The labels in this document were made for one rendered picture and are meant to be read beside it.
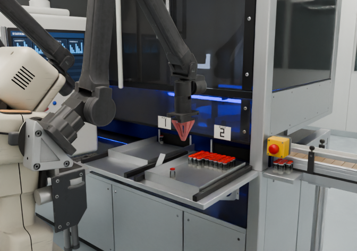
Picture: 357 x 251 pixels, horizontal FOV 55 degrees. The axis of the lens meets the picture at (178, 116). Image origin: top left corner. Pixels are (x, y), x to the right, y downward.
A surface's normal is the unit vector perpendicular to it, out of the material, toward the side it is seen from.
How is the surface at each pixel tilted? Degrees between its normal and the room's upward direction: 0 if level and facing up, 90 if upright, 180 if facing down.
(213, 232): 90
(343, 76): 90
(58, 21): 90
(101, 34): 95
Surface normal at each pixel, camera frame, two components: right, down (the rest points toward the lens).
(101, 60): 0.72, 0.22
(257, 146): -0.63, 0.15
